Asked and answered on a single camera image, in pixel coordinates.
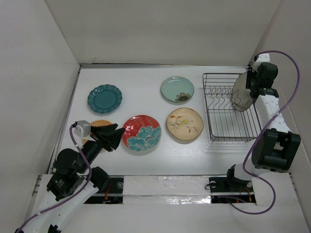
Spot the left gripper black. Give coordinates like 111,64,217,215
78,122,125,172

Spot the orange woven plate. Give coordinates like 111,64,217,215
83,120,112,144

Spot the grey tree plate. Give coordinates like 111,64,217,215
231,73,253,112

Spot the red plate blue flower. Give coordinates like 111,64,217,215
122,115,162,152

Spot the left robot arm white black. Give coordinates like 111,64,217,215
16,120,125,233

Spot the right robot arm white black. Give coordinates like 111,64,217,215
224,62,301,191

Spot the dark teal scalloped plate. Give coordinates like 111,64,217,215
87,84,122,114

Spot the light blue flower plate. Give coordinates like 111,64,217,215
160,76,195,103

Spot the beige bird plate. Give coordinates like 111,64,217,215
166,108,204,143

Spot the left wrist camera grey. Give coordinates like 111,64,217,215
74,120,91,138

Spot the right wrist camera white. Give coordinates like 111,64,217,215
251,53,270,72

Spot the black wire dish rack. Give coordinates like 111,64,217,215
202,72,261,142

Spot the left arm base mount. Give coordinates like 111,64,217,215
85,176,124,204

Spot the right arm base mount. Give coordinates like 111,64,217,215
204,176,256,204

